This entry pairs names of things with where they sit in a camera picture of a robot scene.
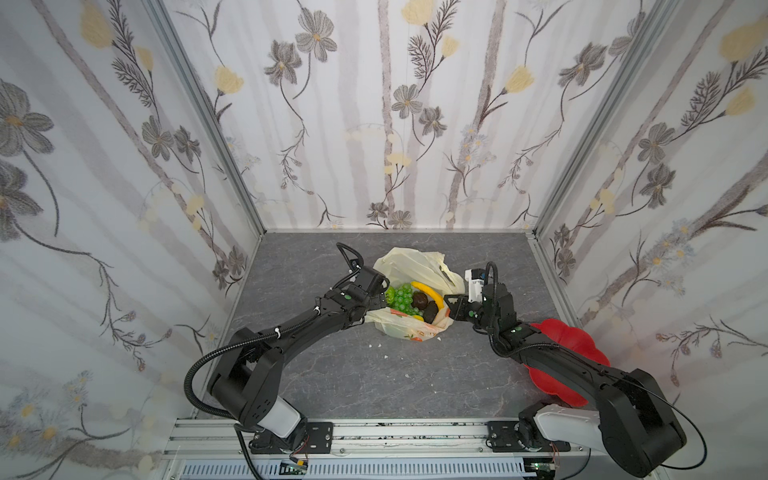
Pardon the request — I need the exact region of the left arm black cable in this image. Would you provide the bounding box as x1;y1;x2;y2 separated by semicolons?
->
182;332;283;480

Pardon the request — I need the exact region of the green fake grapes bunch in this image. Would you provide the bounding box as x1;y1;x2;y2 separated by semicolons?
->
385;283;422;316

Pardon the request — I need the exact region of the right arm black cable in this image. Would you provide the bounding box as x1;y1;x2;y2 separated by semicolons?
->
623;371;709;472

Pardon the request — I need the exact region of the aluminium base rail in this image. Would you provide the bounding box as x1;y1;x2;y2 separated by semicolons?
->
163;418;605;479

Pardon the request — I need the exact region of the red flower-shaped bowl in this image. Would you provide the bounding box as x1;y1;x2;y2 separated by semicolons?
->
524;318;612;409

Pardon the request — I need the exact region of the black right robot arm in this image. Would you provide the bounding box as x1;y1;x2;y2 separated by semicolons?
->
444;284;687;478

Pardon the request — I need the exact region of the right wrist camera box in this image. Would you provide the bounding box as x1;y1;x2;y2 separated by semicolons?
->
465;268;487;303

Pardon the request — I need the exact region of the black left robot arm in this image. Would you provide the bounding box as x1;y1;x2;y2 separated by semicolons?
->
207;266;390;450

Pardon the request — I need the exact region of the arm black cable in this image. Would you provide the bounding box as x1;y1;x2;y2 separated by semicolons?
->
182;332;283;480
623;371;709;472

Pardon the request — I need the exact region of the yellow fake banana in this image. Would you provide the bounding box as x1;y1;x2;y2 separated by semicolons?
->
410;281;445;310

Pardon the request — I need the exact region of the pale yellow plastic bag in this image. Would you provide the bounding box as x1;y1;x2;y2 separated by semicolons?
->
365;247;466;342

